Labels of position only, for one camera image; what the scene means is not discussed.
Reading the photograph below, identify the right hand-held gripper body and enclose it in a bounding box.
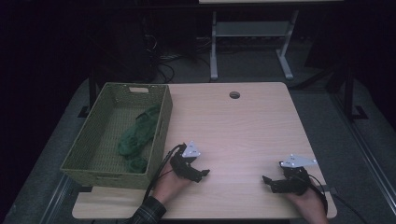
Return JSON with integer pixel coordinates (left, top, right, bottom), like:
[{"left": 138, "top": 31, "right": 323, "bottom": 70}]
[{"left": 278, "top": 153, "right": 318, "bottom": 197}]

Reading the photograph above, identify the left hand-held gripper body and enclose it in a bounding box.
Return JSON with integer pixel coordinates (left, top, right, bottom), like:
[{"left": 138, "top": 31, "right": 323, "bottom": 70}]
[{"left": 169, "top": 140, "right": 202, "bottom": 181}]

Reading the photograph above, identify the dark green cloth garment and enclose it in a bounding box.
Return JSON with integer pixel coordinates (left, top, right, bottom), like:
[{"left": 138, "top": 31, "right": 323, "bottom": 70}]
[{"left": 117, "top": 105, "right": 163, "bottom": 175}]

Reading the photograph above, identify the green woven basket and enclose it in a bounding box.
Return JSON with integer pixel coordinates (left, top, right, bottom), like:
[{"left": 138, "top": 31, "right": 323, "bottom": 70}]
[{"left": 60, "top": 82, "right": 174, "bottom": 190}]

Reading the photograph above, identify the person's left hand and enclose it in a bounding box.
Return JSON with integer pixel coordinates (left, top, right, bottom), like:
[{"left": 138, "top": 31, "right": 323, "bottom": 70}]
[{"left": 151, "top": 161, "right": 192, "bottom": 205}]

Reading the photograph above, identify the person's right hand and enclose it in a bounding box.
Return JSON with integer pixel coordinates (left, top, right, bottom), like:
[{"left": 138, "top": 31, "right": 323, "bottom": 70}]
[{"left": 284, "top": 185, "right": 331, "bottom": 224}]

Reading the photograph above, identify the grey tape strip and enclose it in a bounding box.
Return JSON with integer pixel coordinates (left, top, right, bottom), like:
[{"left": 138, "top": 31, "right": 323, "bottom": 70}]
[{"left": 315, "top": 184, "right": 338, "bottom": 196}]

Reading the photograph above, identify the black metal stand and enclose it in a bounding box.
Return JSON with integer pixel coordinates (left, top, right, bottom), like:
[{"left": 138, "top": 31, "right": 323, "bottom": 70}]
[
  {"left": 77, "top": 66, "right": 98, "bottom": 119},
  {"left": 342, "top": 63, "right": 370, "bottom": 121}
]

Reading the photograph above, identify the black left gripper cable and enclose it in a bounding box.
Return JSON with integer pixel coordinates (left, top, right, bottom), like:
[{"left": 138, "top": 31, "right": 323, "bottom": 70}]
[{"left": 142, "top": 143, "right": 187, "bottom": 202}]

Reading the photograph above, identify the metal floor rail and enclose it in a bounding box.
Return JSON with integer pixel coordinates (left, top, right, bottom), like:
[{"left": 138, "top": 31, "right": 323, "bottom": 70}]
[
  {"left": 38, "top": 173, "right": 70, "bottom": 224},
  {"left": 329, "top": 92, "right": 396, "bottom": 217}
]

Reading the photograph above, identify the bundle of black floor cables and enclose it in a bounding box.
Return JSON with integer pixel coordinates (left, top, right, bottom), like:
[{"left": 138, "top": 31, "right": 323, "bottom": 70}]
[{"left": 143, "top": 33, "right": 213, "bottom": 84}]

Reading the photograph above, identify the white shelf frame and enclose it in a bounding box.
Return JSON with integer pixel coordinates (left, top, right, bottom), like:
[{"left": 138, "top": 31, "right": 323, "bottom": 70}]
[{"left": 198, "top": 0, "right": 344, "bottom": 82}]

